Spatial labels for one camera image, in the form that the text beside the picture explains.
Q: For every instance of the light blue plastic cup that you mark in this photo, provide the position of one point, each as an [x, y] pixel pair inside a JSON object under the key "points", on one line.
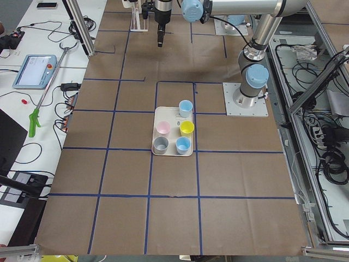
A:
{"points": [[185, 108]]}

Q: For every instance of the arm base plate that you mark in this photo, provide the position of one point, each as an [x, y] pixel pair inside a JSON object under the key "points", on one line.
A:
{"points": [[222, 28], [245, 109]]}

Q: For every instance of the green handled reacher grabber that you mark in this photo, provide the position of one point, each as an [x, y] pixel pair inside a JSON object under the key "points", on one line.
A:
{"points": [[33, 117]]}

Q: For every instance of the pink plastic cup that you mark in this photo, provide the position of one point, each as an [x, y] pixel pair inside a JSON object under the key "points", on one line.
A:
{"points": [[163, 128]]}

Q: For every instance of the cream plastic tray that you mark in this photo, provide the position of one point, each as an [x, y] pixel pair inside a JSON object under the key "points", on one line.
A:
{"points": [[172, 116]]}

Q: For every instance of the aluminium frame post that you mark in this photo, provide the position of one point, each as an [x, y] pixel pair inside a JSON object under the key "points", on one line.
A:
{"points": [[77, 19]]}

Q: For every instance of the brown paper table cover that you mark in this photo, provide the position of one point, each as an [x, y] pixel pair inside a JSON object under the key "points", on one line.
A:
{"points": [[112, 195]]}

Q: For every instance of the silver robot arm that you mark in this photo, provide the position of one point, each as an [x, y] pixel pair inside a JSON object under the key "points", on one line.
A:
{"points": [[254, 74], [236, 20]]}

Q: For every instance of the yellow plastic cup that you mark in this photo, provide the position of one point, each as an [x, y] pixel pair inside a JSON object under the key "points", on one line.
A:
{"points": [[186, 128]]}

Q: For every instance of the blue teach pendant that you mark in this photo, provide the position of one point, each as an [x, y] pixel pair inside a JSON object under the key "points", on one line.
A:
{"points": [[35, 72]]}

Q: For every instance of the grey plastic cup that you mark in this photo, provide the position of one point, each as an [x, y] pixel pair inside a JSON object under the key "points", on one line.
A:
{"points": [[160, 145]]}

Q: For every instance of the white wire cup rack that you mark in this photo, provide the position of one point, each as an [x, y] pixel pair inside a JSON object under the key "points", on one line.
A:
{"points": [[138, 23]]}

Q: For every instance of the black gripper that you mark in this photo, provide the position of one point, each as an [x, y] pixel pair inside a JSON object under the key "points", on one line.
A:
{"points": [[162, 14]]}

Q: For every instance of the black power adapter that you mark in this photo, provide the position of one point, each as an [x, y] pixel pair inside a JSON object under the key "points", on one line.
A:
{"points": [[70, 86]]}

